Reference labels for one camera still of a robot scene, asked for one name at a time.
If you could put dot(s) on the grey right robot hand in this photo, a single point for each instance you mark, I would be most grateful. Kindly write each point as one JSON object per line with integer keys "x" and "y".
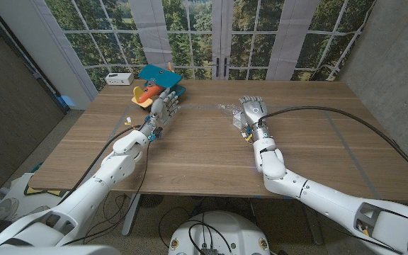
{"x": 255, "y": 111}

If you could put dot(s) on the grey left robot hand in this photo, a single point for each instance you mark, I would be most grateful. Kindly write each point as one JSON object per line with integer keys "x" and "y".
{"x": 161, "y": 114}

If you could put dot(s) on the clear plastic wrap sheet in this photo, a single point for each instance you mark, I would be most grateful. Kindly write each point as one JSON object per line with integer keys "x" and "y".
{"x": 229, "y": 108}

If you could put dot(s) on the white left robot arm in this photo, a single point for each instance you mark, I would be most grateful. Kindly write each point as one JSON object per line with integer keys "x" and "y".
{"x": 113, "y": 173}

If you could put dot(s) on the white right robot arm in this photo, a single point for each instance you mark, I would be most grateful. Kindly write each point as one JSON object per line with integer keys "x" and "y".
{"x": 314, "y": 193}

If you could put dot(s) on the teal and orange toy plane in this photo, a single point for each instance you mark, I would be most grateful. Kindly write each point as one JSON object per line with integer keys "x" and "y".
{"x": 159, "y": 76}

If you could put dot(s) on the white power box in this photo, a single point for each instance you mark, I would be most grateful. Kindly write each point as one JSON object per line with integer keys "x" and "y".
{"x": 119, "y": 78}

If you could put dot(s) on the printed window forest backdrop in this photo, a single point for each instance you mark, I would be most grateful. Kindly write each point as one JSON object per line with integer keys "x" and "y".
{"x": 190, "y": 35}

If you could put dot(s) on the black ribbed round object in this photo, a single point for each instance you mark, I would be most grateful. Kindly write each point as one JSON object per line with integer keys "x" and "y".
{"x": 151, "y": 200}

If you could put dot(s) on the white table leg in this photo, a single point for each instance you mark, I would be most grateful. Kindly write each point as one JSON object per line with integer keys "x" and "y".
{"x": 131, "y": 216}

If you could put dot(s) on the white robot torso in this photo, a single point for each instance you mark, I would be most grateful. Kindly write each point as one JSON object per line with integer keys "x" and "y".
{"x": 221, "y": 233}

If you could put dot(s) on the grey table leg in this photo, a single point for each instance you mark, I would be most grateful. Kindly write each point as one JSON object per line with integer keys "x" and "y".
{"x": 314, "y": 230}

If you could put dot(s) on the grey sneaker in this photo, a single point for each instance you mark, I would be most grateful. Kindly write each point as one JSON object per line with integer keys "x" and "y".
{"x": 5, "y": 209}
{"x": 30, "y": 213}

